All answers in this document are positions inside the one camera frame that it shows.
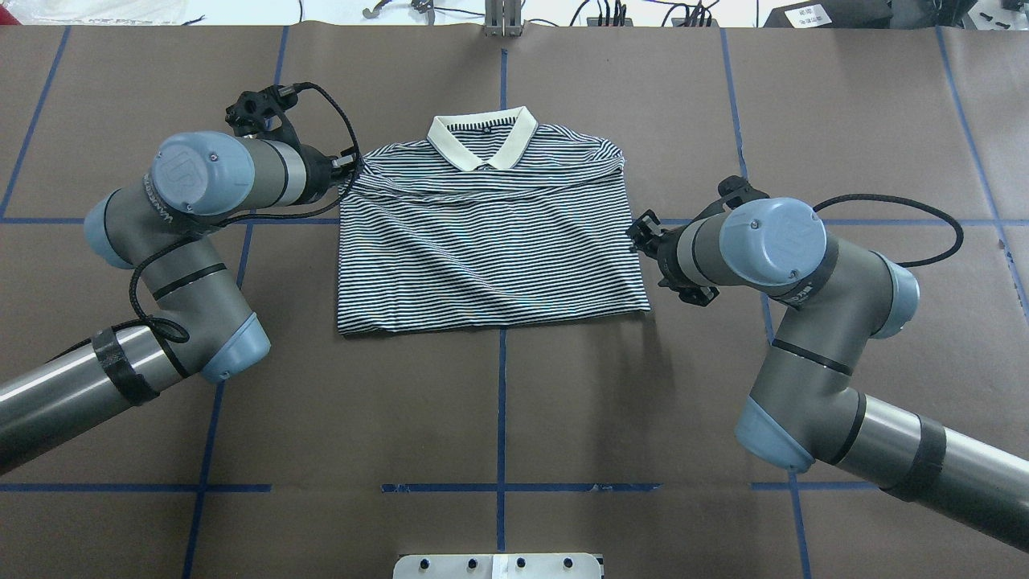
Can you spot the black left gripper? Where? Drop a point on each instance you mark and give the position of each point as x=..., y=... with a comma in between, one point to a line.
x=319, y=172

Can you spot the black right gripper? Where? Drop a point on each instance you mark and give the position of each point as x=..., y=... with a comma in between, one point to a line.
x=666, y=245

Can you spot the navy white striped polo shirt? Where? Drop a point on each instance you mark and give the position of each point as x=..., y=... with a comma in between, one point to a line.
x=491, y=219

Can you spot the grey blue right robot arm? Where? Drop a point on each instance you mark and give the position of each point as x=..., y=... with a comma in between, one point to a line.
x=802, y=407

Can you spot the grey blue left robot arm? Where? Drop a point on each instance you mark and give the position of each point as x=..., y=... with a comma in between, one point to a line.
x=191, y=318

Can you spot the black box with white label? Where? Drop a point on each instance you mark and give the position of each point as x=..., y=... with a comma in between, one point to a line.
x=831, y=14

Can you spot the clear plastic bag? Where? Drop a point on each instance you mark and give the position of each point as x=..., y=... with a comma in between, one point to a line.
x=98, y=13

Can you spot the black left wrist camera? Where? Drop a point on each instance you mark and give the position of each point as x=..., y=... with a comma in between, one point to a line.
x=262, y=115

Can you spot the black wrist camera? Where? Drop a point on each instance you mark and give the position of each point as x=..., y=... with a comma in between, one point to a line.
x=262, y=115
x=733, y=192

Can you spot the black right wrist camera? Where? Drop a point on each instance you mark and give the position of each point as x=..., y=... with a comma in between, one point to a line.
x=733, y=192

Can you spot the grey aluminium frame post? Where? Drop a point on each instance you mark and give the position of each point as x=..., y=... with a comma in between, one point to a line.
x=503, y=18

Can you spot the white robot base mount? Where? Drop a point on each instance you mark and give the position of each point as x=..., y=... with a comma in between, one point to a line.
x=501, y=565

